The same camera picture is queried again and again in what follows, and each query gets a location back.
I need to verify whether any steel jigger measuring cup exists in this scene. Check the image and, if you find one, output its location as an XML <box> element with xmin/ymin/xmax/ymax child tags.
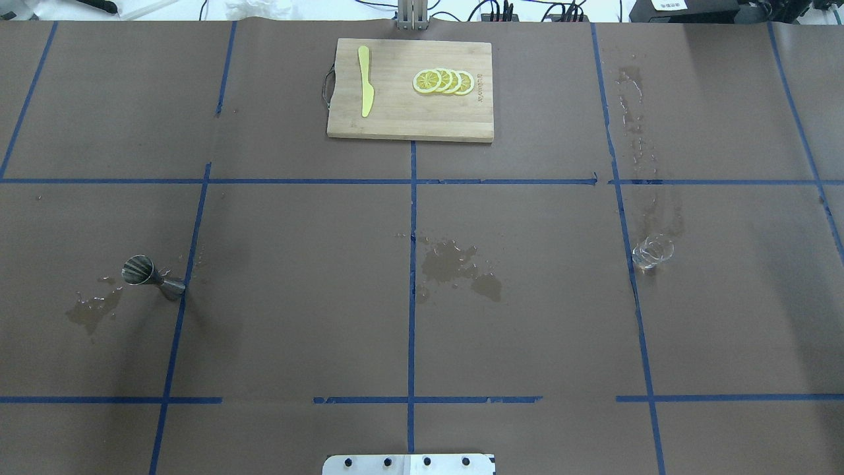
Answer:
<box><xmin>121</xmin><ymin>255</ymin><xmax>186</xmax><ymax>301</ymax></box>

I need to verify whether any bamboo cutting board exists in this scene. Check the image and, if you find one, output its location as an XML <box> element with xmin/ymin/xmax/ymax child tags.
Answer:
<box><xmin>326</xmin><ymin>38</ymin><xmax>495</xmax><ymax>143</ymax></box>

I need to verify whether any yellow plastic knife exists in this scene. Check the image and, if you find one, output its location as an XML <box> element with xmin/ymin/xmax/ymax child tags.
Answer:
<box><xmin>357</xmin><ymin>45</ymin><xmax>376</xmax><ymax>118</ymax></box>

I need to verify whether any front lemon slice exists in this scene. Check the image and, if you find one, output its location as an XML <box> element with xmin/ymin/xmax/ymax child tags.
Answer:
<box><xmin>412</xmin><ymin>69</ymin><xmax>442</xmax><ymax>94</ymax></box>

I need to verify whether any lemon slice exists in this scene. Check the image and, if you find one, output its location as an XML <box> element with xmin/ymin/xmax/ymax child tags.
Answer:
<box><xmin>453</xmin><ymin>70</ymin><xmax>475</xmax><ymax>96</ymax></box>
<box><xmin>435</xmin><ymin>67</ymin><xmax>454</xmax><ymax>93</ymax></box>
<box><xmin>443</xmin><ymin>70</ymin><xmax>462</xmax><ymax>94</ymax></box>
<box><xmin>412</xmin><ymin>69</ymin><xmax>442</xmax><ymax>94</ymax></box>

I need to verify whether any back lemon slice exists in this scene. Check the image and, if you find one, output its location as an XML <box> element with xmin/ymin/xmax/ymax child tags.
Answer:
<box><xmin>453</xmin><ymin>70</ymin><xmax>475</xmax><ymax>96</ymax></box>

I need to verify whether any crumpled white tissue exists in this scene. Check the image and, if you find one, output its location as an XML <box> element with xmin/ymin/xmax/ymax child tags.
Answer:
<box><xmin>224</xmin><ymin>0</ymin><xmax>299</xmax><ymax>20</ymax></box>

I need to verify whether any black box with label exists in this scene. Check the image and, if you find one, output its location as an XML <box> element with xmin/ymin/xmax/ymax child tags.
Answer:
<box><xmin>629</xmin><ymin>1</ymin><xmax>740</xmax><ymax>24</ymax></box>

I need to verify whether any aluminium frame post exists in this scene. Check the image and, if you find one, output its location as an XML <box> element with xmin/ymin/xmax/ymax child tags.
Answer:
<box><xmin>395</xmin><ymin>0</ymin><xmax>430</xmax><ymax>31</ymax></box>

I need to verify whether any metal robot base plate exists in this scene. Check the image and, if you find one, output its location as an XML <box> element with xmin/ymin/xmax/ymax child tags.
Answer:
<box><xmin>322</xmin><ymin>453</ymin><xmax>497</xmax><ymax>474</ymax></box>

